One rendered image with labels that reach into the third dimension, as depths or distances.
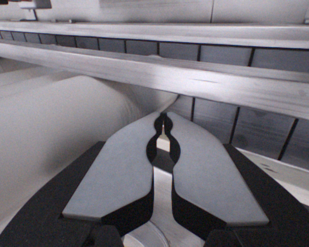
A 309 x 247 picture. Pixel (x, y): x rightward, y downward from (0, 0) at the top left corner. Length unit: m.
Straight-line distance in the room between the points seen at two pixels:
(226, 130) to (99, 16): 0.22
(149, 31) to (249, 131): 0.12
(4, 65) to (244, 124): 0.23
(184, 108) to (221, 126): 0.04
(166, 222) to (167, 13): 0.29
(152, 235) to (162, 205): 0.07
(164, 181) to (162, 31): 0.18
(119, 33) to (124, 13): 0.06
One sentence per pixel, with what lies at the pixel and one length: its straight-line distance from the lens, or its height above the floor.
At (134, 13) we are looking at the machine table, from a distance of 0.25.
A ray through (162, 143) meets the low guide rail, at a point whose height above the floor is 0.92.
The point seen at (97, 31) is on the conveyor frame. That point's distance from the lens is 0.23.
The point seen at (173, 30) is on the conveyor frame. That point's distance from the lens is 0.17.
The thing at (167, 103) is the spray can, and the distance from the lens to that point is 0.15.
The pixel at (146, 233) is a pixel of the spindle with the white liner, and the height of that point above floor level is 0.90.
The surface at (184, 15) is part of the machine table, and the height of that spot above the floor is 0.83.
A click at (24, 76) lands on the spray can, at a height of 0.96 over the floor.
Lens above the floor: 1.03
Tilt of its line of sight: 47 degrees down
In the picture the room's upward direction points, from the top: 129 degrees counter-clockwise
